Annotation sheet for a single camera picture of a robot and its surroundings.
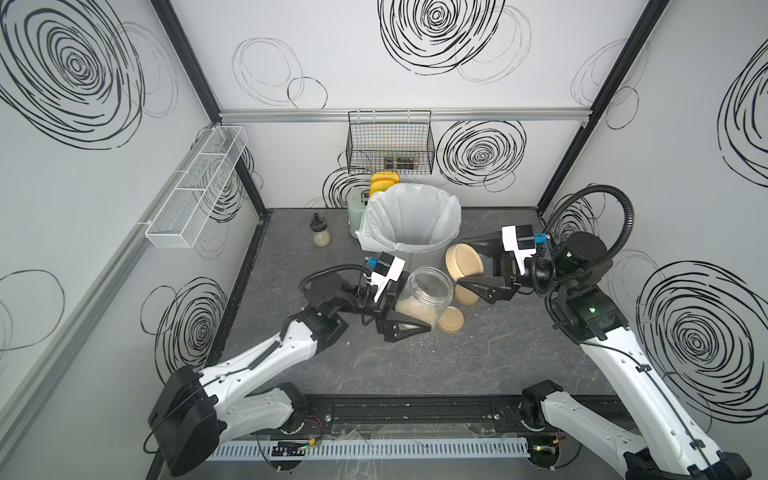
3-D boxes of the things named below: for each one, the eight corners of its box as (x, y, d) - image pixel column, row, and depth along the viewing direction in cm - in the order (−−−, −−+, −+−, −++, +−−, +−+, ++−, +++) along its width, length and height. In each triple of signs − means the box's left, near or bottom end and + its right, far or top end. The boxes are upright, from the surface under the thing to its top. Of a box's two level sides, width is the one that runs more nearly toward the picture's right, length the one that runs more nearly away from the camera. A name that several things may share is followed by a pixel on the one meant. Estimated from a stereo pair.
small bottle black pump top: (315, 246, 111) (309, 226, 102) (318, 233, 115) (312, 213, 106) (329, 246, 111) (324, 226, 102) (331, 233, 115) (327, 213, 106)
